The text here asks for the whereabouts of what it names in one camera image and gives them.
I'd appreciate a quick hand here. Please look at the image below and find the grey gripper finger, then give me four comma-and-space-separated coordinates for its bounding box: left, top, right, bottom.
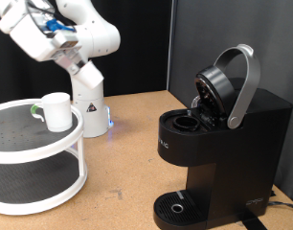
55, 47, 86, 66
61, 58, 82, 75

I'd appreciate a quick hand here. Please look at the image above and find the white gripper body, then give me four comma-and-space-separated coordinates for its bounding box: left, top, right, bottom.
8, 17, 63, 62

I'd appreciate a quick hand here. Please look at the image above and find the silver Keurig lid handle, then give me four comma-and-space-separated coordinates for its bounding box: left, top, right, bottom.
213, 43, 261, 130

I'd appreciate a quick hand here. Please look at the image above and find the black Keurig coffee machine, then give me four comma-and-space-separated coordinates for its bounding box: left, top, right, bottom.
152, 43, 293, 230

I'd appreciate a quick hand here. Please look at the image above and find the black Keurig drip tray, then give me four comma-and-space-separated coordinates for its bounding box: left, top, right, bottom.
152, 190, 214, 230

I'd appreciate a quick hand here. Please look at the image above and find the black curtain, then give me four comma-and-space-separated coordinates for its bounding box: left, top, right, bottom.
0, 0, 173, 104

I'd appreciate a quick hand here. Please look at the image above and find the white two-tier turntable rack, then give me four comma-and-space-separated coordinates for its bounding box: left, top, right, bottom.
0, 98, 89, 216

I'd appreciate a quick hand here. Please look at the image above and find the grey partition panel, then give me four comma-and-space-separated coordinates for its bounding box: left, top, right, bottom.
167, 0, 293, 205

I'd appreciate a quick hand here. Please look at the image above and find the black tape strip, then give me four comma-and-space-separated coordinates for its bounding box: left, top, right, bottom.
237, 209, 267, 230

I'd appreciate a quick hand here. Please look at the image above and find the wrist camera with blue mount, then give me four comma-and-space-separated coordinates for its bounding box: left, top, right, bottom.
40, 17, 83, 51

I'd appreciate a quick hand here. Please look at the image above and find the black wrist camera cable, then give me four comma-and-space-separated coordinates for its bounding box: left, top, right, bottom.
25, 0, 78, 32

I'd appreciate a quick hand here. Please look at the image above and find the white mug green handle mark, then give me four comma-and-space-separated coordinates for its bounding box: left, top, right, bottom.
30, 92, 74, 133

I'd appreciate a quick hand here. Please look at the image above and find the braided power cable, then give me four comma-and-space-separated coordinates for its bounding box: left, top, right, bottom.
267, 200, 293, 212

